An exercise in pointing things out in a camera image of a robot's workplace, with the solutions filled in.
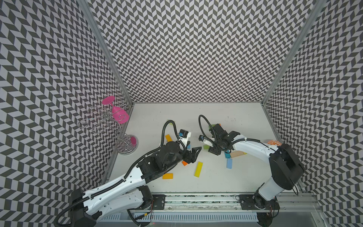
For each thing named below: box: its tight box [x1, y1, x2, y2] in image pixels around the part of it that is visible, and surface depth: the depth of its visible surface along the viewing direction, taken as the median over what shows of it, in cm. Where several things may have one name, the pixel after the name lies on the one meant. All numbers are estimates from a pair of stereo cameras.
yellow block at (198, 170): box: [193, 161, 204, 178], surface depth 86 cm
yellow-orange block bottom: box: [162, 173, 174, 180], surface depth 82 cm
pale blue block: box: [226, 158, 233, 170], surface depth 89 cm
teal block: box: [224, 149, 231, 159], surface depth 91 cm
